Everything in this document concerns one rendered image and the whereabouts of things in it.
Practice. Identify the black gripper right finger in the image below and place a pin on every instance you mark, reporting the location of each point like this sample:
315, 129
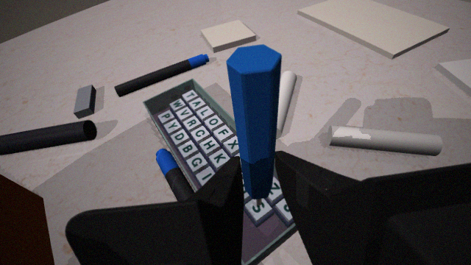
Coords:
341, 220

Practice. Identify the beige rectangular card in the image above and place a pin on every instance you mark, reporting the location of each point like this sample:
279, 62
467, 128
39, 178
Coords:
386, 30

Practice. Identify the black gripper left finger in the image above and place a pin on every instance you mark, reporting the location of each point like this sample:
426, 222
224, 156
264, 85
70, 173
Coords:
205, 229

